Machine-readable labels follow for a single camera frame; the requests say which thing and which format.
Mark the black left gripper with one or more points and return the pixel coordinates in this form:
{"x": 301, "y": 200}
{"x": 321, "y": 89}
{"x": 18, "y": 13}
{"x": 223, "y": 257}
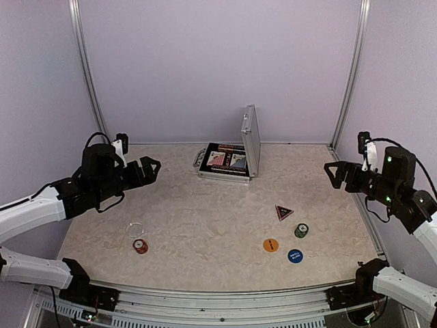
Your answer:
{"x": 148, "y": 176}

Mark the green poker chip stack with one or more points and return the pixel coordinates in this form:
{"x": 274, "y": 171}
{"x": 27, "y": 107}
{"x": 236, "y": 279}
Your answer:
{"x": 301, "y": 230}

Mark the front aluminium rail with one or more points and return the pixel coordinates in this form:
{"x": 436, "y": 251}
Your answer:
{"x": 146, "y": 307}

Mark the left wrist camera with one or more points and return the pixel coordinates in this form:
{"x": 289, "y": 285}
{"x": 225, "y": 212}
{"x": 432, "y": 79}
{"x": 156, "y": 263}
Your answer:
{"x": 121, "y": 145}

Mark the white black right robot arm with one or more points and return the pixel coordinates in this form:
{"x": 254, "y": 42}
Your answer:
{"x": 393, "y": 188}

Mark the orange big blind button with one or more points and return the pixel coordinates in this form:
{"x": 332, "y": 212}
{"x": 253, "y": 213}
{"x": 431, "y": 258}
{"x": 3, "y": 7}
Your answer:
{"x": 271, "y": 245}

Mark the aluminium frame post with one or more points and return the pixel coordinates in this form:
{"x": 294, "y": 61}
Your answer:
{"x": 79, "y": 36}
{"x": 353, "y": 73}

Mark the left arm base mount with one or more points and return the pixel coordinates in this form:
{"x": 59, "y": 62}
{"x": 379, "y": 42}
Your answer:
{"x": 92, "y": 296}

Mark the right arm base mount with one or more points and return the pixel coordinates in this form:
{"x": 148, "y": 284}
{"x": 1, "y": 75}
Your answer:
{"x": 341, "y": 297}

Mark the right aluminium frame post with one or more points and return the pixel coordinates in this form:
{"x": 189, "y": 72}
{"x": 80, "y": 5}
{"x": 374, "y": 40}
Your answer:
{"x": 353, "y": 73}

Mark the aluminium poker set case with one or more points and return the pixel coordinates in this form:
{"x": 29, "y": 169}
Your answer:
{"x": 250, "y": 147}

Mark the blue small blind button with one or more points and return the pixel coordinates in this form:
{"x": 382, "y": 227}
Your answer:
{"x": 295, "y": 256}

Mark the red playing card deck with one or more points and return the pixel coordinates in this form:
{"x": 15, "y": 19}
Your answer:
{"x": 216, "y": 158}

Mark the blue playing card deck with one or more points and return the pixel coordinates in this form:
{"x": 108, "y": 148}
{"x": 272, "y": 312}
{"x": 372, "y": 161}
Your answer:
{"x": 238, "y": 161}

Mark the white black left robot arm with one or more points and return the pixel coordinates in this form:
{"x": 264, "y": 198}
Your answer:
{"x": 104, "y": 173}

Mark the red poker chip stack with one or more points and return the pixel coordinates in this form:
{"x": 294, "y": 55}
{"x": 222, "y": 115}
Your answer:
{"x": 140, "y": 246}

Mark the left aluminium frame post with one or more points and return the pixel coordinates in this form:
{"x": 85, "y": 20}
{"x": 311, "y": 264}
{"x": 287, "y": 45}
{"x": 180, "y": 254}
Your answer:
{"x": 79, "y": 36}

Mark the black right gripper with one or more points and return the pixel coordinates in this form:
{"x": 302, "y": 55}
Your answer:
{"x": 345, "y": 167}

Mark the black red triangular dealer button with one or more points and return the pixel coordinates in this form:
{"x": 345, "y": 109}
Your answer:
{"x": 283, "y": 212}

